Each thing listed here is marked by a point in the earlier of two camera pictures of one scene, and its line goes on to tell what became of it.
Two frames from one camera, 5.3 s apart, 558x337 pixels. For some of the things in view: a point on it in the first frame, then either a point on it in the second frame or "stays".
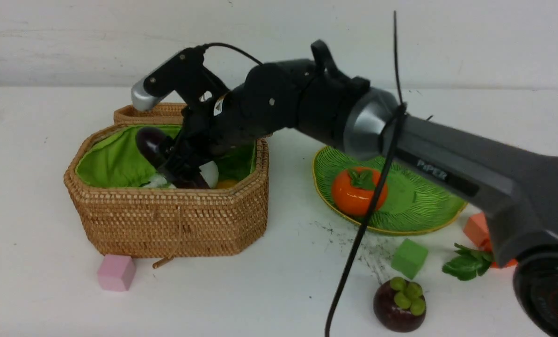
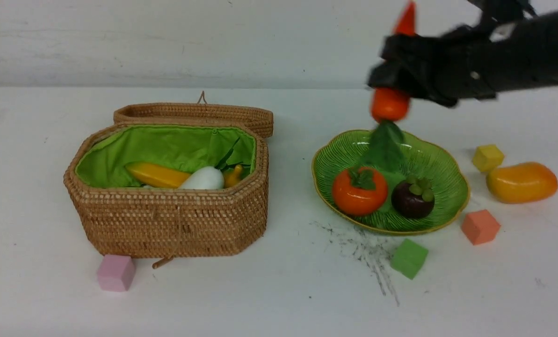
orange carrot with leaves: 467,265 -> 390,106
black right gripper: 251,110 -> 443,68
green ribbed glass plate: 415,201 stays
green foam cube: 409,258 stays
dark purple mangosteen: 399,305 -> 413,198
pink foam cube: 116,272 stays
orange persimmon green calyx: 352,189 stays
